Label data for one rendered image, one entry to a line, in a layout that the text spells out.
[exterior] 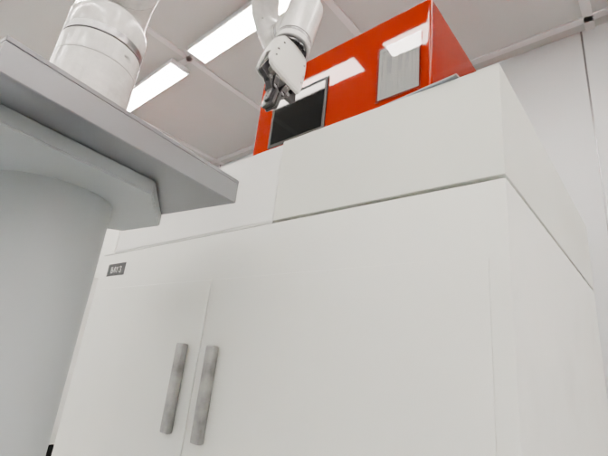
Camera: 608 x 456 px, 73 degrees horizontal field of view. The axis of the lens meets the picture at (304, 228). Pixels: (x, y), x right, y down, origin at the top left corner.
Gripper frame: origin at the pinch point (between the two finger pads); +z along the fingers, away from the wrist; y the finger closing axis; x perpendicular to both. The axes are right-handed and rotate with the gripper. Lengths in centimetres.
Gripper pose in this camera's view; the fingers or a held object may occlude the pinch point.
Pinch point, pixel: (271, 100)
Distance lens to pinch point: 88.9
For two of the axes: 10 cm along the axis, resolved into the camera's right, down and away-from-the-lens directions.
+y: -6.1, -4.9, -6.2
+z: -2.3, 8.6, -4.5
